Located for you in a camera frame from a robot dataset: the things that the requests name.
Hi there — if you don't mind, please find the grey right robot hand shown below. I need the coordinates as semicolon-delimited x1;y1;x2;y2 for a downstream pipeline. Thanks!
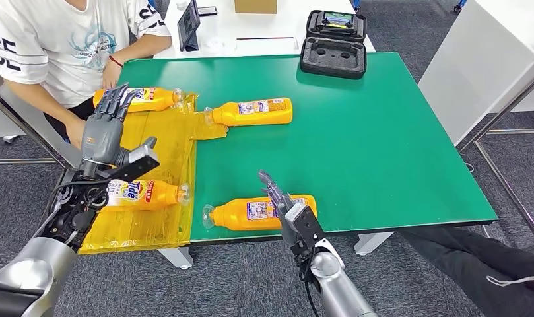
257;170;300;247

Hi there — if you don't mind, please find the person's right hand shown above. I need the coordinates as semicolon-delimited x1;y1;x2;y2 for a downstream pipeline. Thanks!
65;117;88;150

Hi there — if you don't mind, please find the person's left hand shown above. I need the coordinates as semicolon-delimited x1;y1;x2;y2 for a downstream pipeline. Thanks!
101;61;123;90

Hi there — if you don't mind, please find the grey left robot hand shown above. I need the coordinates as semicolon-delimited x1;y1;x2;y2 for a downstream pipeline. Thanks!
79;83;158;168

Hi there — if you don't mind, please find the orange detergent bottle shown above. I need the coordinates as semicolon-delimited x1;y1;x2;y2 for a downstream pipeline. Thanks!
92;87;183;114
101;178;191;213
202;194;317;231
203;97;294;127

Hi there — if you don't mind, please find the yellow taped cardboard mat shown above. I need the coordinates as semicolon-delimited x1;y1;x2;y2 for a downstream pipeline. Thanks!
79;89;230;256

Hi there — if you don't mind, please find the person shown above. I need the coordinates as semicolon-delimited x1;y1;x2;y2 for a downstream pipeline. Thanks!
0;0;173;150

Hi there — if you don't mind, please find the black tablet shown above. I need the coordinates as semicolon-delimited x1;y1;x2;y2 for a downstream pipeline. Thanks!
177;0;201;52

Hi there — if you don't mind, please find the white table foot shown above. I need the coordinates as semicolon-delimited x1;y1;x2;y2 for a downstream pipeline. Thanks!
158;247;193;270
354;232;394;256

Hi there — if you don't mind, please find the black foam-lined case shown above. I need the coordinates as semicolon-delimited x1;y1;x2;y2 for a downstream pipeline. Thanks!
300;10;367;81

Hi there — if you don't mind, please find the white table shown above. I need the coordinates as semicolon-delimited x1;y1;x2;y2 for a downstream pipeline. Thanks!
154;0;376;60

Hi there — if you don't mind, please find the white flat panel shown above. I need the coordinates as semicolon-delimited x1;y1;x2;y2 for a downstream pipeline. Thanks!
234;36;300;56

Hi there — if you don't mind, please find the brown cardboard box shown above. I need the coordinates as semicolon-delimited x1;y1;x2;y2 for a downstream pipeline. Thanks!
234;0;278;14

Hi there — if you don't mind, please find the black handheld controller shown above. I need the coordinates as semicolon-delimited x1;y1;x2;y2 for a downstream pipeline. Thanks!
316;11;360;30

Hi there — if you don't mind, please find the black garment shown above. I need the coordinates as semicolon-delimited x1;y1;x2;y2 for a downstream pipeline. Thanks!
399;227;534;317

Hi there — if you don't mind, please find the steel table frame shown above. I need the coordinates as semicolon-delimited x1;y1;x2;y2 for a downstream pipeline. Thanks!
0;65;83;176
458;41;534;244

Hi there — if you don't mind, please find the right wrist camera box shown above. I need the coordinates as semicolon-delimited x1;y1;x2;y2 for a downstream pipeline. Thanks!
284;201;327;260

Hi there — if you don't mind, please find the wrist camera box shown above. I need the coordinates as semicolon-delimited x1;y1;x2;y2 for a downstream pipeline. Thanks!
102;145;161;184
284;201;327;260

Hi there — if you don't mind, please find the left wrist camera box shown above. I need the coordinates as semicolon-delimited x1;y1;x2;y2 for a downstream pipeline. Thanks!
102;145;161;184

